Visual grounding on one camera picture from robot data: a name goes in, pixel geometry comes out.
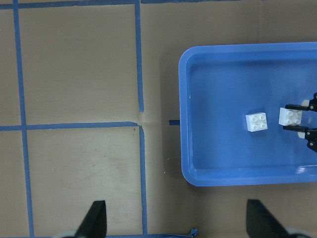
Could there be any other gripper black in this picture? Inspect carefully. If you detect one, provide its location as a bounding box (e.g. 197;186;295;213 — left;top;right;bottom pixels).
282;92;317;151

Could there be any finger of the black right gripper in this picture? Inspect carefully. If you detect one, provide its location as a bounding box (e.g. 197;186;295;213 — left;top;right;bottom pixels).
246;199;292;238

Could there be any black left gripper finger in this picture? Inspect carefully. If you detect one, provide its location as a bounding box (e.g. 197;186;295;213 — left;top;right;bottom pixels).
75;200;107;238

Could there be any small white block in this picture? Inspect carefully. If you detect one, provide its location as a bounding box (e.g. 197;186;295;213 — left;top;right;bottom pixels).
245;113;267;132

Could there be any blue plastic tray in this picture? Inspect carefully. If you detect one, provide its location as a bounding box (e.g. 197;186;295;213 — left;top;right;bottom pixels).
178;42;317;186

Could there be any brown paper table cover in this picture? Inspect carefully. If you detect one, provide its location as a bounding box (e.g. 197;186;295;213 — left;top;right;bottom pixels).
0;0;317;238

